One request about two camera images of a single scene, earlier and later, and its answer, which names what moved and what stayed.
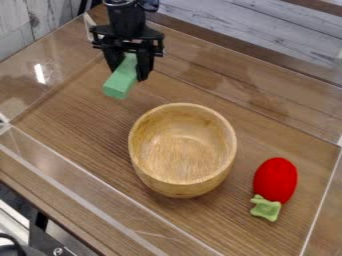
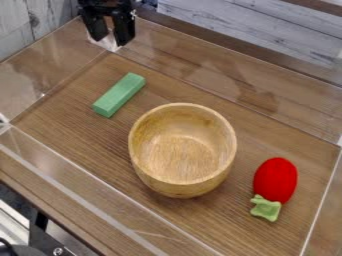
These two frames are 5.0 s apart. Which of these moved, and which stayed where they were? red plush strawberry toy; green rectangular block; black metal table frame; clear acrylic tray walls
Moved: green rectangular block
Stayed: red plush strawberry toy; black metal table frame; clear acrylic tray walls
